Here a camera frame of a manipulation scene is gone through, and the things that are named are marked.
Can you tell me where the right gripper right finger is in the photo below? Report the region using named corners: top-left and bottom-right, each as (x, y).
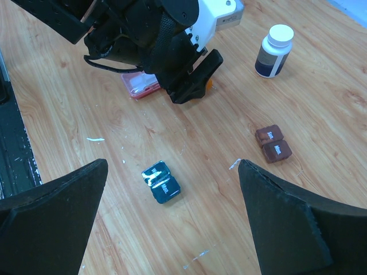
top-left (238, 160), bottom-right (366, 274)

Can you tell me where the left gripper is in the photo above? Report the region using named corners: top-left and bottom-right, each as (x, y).
top-left (13, 0), bottom-right (223, 104)

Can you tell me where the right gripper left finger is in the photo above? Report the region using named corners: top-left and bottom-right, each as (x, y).
top-left (1, 159), bottom-right (108, 274)

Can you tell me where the orange pill box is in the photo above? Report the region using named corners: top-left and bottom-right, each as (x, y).
top-left (190, 78), bottom-right (213, 100)

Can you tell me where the pink pill organizer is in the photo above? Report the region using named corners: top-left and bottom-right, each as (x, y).
top-left (121, 72), bottom-right (161, 100)

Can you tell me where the brown pill box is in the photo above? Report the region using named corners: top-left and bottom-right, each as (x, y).
top-left (255, 124), bottom-right (292, 163)

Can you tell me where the teal pill box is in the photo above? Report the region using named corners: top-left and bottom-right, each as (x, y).
top-left (142, 160), bottom-right (181, 204)

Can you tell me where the white cap pill bottle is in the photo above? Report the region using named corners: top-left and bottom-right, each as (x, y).
top-left (255, 24), bottom-right (294, 78)

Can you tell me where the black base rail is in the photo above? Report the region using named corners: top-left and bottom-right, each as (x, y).
top-left (0, 57), bottom-right (42, 199)

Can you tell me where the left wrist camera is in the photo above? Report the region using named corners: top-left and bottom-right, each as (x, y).
top-left (185, 0), bottom-right (245, 52)

